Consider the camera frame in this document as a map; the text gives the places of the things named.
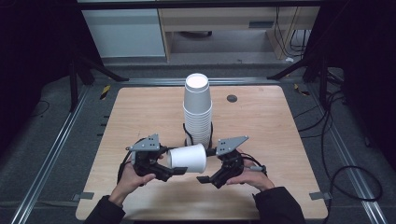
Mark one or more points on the person's left hand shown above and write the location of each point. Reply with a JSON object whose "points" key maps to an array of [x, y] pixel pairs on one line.
{"points": [[130, 182]]}

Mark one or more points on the black metal stand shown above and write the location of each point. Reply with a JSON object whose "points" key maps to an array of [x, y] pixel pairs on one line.
{"points": [[311, 68], [81, 71]]}

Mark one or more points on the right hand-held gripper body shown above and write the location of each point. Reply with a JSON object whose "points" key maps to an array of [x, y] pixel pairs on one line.
{"points": [[232, 155]]}

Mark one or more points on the white cabinet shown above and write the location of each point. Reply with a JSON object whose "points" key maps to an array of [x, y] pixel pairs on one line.
{"points": [[124, 32]]}

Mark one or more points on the aluminium floor rail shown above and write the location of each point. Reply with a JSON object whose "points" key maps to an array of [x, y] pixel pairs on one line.
{"points": [[348, 158], [46, 161]]}

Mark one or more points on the single white paper cup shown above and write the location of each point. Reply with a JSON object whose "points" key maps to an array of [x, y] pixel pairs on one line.
{"points": [[186, 158]]}

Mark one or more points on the stack of white paper cups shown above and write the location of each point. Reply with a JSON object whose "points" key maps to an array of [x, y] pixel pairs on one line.
{"points": [[197, 109]]}

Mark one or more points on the round dark table grommet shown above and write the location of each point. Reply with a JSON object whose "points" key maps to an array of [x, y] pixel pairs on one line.
{"points": [[232, 98]]}

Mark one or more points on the grey table bracket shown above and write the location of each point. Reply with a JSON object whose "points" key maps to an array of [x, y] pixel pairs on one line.
{"points": [[320, 196], [83, 196]]}

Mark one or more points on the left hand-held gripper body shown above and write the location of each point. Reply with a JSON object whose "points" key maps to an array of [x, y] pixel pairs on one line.
{"points": [[146, 158]]}

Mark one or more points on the yellow black tape strip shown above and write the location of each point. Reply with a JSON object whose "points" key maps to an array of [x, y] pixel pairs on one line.
{"points": [[300, 90], [105, 92]]}

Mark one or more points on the person's right hand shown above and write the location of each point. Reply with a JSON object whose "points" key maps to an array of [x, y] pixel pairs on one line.
{"points": [[252, 179]]}

